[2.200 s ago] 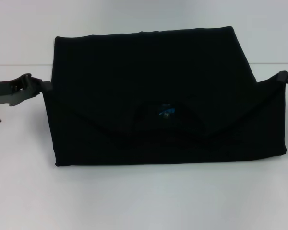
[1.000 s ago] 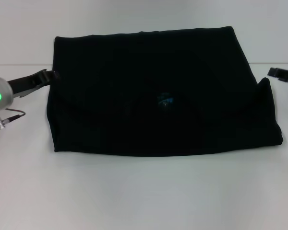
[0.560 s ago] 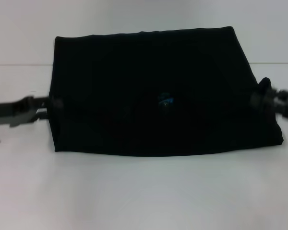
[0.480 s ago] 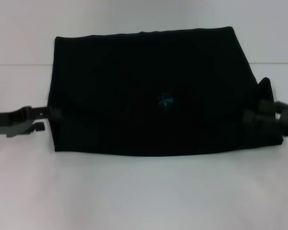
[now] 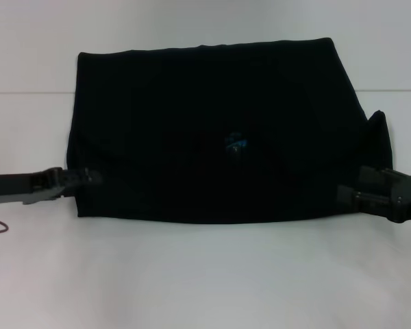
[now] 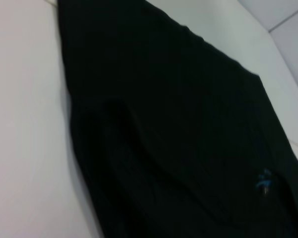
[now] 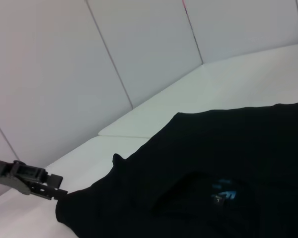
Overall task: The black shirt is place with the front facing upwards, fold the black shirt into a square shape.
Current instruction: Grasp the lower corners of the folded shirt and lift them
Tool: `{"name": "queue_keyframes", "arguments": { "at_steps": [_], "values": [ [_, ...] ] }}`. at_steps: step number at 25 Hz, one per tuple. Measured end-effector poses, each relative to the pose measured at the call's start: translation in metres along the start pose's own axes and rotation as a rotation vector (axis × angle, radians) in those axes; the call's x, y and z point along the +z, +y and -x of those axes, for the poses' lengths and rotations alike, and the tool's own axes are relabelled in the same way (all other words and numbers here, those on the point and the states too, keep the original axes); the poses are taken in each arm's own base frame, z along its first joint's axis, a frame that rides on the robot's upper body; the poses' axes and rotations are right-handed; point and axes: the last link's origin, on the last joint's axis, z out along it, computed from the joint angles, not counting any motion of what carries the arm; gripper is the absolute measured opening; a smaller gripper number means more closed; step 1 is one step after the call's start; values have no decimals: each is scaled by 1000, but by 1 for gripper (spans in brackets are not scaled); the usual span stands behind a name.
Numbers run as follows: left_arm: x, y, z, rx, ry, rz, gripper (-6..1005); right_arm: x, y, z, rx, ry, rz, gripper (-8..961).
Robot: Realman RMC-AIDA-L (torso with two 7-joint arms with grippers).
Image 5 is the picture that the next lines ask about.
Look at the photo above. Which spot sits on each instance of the black shirt with FREE print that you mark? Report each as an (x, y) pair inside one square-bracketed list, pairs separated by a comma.
[(205, 137)]

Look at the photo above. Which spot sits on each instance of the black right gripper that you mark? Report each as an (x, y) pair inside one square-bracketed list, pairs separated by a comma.
[(409, 202)]

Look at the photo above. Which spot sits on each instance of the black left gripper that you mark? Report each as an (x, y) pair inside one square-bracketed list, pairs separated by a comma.
[(20, 185)]

